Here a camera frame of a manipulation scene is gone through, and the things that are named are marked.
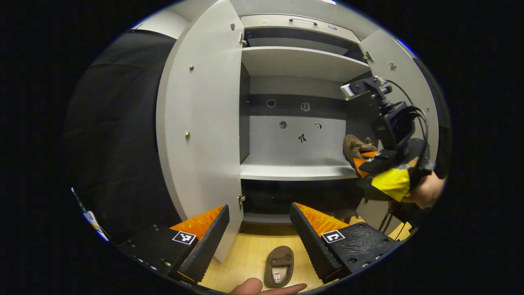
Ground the black cable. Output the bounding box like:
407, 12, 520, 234
379, 80, 430, 242

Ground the grey shoe cabinet door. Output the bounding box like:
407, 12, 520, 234
156, 0, 245, 263
355, 29, 440, 224

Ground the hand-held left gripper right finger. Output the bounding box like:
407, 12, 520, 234
289, 202, 400, 284

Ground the brown fuzzy shoe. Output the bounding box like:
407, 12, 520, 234
264, 245, 294, 288
343, 134, 378, 177

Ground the grey cabinet drawer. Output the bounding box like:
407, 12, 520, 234
241, 14, 361, 43

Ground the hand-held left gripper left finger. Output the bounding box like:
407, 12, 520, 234
117, 204, 230, 285

